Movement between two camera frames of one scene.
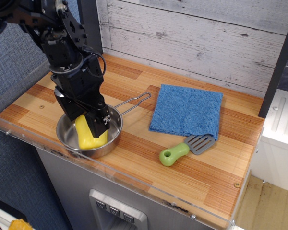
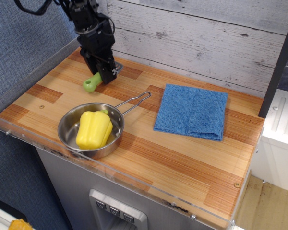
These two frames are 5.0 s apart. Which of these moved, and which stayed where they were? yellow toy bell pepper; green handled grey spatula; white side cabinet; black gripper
Moved: black gripper; green handled grey spatula
Stayed: yellow toy bell pepper; white side cabinet
